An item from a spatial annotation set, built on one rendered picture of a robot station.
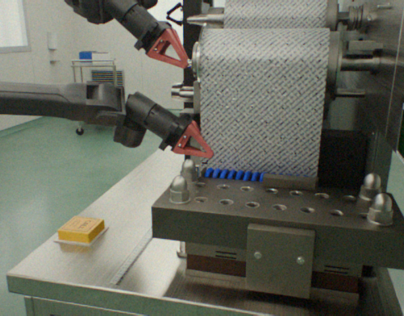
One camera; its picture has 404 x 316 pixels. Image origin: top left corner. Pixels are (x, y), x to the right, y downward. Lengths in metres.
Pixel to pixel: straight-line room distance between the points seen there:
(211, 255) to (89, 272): 0.22
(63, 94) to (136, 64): 6.09
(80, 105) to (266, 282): 0.46
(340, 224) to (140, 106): 0.44
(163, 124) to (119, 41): 6.19
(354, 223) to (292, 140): 0.22
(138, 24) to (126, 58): 6.10
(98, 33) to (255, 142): 6.42
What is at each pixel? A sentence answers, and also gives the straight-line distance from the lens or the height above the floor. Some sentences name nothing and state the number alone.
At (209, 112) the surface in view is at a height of 1.15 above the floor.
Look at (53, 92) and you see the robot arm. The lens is 0.82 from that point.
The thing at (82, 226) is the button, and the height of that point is 0.92.
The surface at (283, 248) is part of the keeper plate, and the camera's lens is 0.64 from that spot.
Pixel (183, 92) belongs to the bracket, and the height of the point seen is 1.18.
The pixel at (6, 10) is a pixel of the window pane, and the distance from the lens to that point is 6.12.
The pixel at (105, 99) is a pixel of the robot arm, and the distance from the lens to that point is 0.81.
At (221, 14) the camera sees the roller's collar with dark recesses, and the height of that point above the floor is 1.35.
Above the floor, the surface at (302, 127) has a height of 1.13.
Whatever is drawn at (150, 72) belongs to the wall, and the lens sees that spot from 6.81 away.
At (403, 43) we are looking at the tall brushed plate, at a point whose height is 1.29.
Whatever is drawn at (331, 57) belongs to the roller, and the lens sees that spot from 0.79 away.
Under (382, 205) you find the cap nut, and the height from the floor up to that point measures 1.06.
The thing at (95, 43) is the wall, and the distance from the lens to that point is 7.17.
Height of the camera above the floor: 1.31
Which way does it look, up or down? 18 degrees down
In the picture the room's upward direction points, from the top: straight up
